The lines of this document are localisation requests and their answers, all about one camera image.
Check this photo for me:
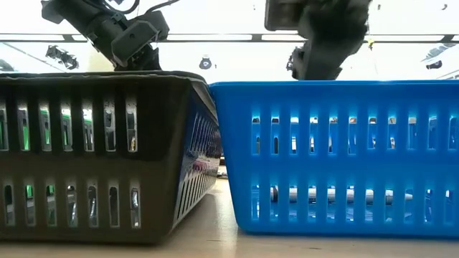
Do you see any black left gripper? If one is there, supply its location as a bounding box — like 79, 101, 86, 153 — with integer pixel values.
85, 10, 171, 72

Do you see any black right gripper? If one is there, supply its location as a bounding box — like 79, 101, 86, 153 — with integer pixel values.
264, 0, 374, 80

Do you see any black slotted plastic basket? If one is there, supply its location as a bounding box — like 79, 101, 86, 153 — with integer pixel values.
0, 70, 222, 245

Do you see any black overhead beam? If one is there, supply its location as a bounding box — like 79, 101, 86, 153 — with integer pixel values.
0, 33, 459, 44

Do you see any black ceiling light fixture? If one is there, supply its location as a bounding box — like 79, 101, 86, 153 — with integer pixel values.
45, 45, 80, 71

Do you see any blue slotted plastic basket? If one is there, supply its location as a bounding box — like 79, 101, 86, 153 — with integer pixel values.
209, 80, 459, 240

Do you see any green slotted plastic basket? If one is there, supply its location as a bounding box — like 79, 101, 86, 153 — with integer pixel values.
0, 107, 72, 201

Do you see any black ceiling device with cable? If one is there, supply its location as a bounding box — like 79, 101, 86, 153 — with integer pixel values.
285, 46, 301, 72

